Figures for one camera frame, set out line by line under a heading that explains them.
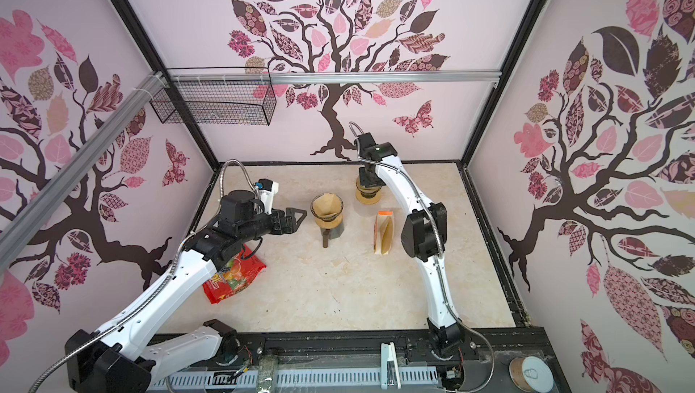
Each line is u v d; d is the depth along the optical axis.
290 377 0.64
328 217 0.87
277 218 0.66
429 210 0.55
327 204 0.90
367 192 0.93
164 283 0.45
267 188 0.67
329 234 0.90
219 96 0.95
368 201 0.97
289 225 0.67
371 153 0.68
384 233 0.90
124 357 0.39
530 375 0.64
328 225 0.89
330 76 0.94
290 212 0.67
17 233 0.50
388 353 0.71
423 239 0.59
